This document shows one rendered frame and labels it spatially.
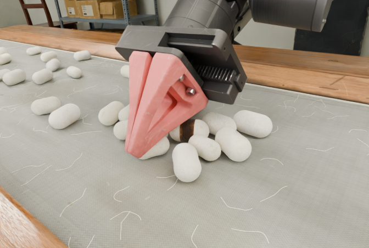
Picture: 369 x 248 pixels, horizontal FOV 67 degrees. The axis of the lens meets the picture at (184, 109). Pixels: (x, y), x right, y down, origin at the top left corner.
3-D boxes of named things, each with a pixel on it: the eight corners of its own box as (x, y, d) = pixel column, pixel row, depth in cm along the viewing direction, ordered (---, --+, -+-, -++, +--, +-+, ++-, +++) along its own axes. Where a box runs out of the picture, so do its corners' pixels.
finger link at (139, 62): (154, 159, 16) (217, 33, 19) (82, 129, 20) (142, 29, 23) (199, 188, 21) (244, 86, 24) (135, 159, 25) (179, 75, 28)
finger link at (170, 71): (126, 148, 18) (188, 32, 20) (65, 122, 22) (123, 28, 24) (175, 177, 23) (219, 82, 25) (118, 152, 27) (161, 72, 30)
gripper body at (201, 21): (214, 50, 18) (253, -30, 20) (114, 40, 24) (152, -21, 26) (241, 99, 23) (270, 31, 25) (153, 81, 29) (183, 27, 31)
